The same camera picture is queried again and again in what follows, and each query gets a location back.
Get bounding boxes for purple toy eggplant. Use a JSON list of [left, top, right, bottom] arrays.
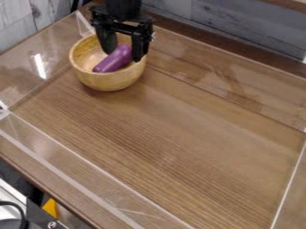
[[93, 45, 132, 73]]

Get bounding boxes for clear acrylic tray walls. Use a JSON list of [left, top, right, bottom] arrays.
[[0, 13, 306, 229]]

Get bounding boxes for black base with screw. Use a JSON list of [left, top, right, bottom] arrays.
[[27, 202, 93, 229]]

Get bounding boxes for light wooden bowl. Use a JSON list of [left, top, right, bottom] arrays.
[[70, 35, 148, 91]]

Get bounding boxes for black cable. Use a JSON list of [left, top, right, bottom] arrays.
[[0, 199, 30, 229]]

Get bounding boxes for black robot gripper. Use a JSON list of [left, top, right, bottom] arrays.
[[90, 0, 154, 63]]

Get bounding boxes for yellow tag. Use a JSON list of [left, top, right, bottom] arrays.
[[42, 199, 58, 218]]

